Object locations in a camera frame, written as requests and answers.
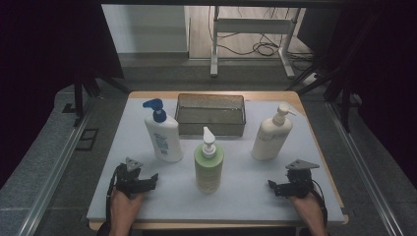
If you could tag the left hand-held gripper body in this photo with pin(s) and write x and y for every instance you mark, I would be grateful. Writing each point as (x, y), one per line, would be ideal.
(128, 182)

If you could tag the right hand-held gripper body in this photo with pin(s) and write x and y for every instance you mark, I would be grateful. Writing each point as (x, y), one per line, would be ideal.
(299, 182)

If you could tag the white bottle with blue pump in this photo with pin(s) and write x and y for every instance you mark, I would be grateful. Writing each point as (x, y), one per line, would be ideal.
(165, 141)

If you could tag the cream bottle with cream pump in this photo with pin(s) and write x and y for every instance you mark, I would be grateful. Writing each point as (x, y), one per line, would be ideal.
(270, 141)

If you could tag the green bottle with white pump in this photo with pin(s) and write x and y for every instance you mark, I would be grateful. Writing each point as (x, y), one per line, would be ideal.
(208, 170)

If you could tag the grey mesh basket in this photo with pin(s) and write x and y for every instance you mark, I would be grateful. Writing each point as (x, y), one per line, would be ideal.
(209, 118)

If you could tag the person's left hand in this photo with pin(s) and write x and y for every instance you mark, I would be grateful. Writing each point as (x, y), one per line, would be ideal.
(126, 205)

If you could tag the person's right hand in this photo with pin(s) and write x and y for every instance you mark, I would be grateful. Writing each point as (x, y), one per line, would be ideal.
(306, 206)

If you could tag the white table mat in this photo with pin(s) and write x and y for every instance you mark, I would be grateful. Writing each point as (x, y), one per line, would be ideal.
(242, 183)

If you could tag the black metal stand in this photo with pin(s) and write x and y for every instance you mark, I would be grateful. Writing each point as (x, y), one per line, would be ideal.
(344, 105)
(78, 98)

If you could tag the dark curtain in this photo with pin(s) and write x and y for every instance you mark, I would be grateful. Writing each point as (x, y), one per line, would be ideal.
(42, 65)
(387, 65)

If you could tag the white panel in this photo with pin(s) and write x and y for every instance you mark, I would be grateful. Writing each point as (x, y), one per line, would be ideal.
(144, 29)

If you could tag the aluminium rail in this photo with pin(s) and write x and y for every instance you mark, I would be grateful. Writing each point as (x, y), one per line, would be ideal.
(364, 170)
(52, 183)

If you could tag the white desk frame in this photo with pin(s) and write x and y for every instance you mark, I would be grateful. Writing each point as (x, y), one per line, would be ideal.
(252, 25)

